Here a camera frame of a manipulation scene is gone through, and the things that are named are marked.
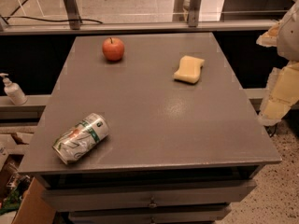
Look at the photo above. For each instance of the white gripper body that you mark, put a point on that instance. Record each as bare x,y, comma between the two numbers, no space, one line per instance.
290,36

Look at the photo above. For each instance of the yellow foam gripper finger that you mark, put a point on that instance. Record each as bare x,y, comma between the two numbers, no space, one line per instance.
269,38
281,94

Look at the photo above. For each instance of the yellow sponge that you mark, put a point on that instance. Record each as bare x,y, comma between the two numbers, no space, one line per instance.
189,69

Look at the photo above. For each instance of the grey drawer cabinet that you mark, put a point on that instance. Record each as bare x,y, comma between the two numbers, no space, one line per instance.
176,152

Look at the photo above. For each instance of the red apple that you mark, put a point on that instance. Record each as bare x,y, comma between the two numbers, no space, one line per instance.
113,49

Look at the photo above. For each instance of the white pump bottle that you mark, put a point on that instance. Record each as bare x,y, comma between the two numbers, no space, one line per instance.
13,91

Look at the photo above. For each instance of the brown cardboard box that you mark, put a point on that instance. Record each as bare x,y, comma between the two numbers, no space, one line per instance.
33,208

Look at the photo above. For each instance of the metal railing frame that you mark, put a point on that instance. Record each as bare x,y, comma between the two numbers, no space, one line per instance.
102,17

